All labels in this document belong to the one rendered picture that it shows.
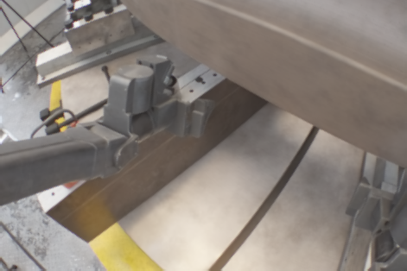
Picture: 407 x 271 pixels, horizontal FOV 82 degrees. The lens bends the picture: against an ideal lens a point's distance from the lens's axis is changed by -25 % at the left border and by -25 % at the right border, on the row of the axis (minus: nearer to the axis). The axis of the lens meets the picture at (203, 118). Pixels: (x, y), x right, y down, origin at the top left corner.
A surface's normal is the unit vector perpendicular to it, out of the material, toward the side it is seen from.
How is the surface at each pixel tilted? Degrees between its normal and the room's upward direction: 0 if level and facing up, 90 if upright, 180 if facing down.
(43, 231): 0
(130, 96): 94
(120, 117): 63
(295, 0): 50
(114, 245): 0
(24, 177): 92
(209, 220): 0
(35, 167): 92
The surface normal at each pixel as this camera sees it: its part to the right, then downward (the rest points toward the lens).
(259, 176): -0.09, -0.63
